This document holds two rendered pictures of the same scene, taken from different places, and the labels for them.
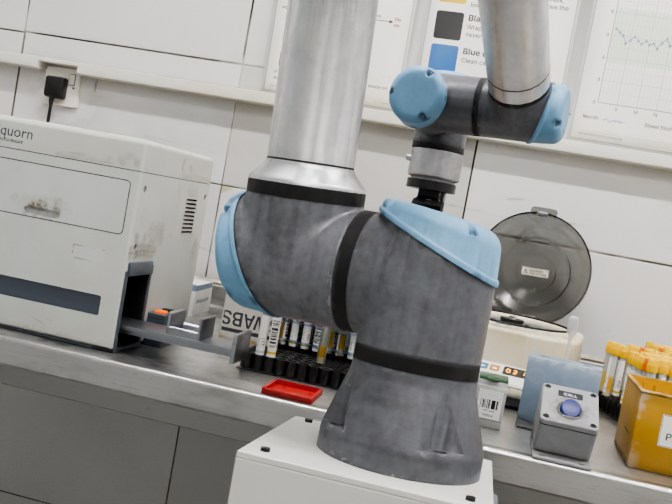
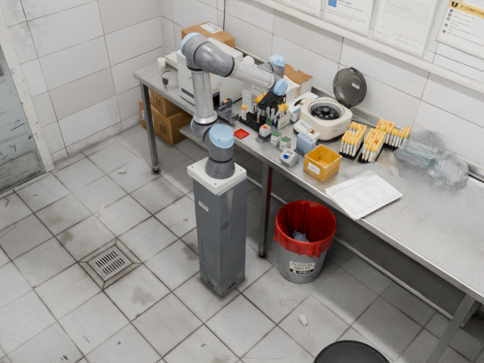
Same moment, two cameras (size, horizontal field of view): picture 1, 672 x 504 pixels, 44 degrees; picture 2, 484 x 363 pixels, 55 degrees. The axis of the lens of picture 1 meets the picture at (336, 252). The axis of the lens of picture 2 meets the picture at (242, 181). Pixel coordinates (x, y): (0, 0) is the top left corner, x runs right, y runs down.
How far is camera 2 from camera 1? 1.86 m
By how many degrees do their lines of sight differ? 50
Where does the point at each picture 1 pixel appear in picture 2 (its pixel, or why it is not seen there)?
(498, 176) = (350, 47)
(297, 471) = (194, 173)
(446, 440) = (218, 172)
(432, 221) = (212, 137)
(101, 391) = not seen: hidden behind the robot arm
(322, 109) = (199, 109)
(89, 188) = not seen: hidden behind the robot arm
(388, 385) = (209, 161)
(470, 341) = (221, 157)
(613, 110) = (386, 31)
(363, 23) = (204, 93)
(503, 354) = (310, 124)
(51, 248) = not seen: hidden behind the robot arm
